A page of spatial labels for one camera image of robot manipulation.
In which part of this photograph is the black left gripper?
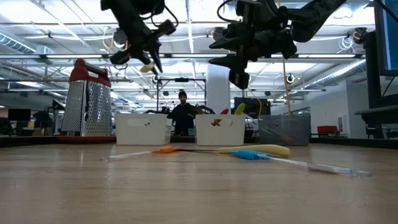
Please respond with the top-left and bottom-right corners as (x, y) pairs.
(109, 19), (177, 73)

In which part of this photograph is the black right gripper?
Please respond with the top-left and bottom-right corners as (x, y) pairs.
(208, 0), (298, 90)

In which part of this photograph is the cream-handled table knife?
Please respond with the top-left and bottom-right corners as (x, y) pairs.
(178, 144), (292, 157)
(139, 61), (160, 76)

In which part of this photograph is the lime green silicone spoon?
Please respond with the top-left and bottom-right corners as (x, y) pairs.
(229, 103), (246, 127)

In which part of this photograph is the red silicone spoon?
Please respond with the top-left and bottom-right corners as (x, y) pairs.
(211, 108), (230, 127)

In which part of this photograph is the white plastic bin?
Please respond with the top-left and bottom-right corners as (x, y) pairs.
(195, 113), (247, 147)
(115, 113), (172, 146)

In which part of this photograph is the black background box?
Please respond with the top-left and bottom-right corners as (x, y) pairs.
(233, 97), (272, 119)

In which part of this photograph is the person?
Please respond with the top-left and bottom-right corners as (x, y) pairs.
(169, 90), (200, 137)

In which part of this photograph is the steel box grater red trim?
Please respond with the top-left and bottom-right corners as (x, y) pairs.
(57, 58), (118, 144)

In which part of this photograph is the gray translucent plastic bin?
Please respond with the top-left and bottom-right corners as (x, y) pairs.
(258, 113), (312, 147)

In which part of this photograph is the red background container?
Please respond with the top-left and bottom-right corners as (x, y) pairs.
(317, 125), (338, 134)

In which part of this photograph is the black computer monitor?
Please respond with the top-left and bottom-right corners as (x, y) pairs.
(374, 0), (398, 77)

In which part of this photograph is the gray computer desk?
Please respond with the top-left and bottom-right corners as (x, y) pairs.
(354, 30), (398, 139)

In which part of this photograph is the yellow hanging cable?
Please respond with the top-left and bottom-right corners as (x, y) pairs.
(281, 57), (292, 116)

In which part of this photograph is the orange spatula clear handle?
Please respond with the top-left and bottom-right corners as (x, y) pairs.
(99, 146), (183, 162)

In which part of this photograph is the blue spatula clear handle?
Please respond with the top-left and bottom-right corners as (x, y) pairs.
(228, 150), (373, 179)

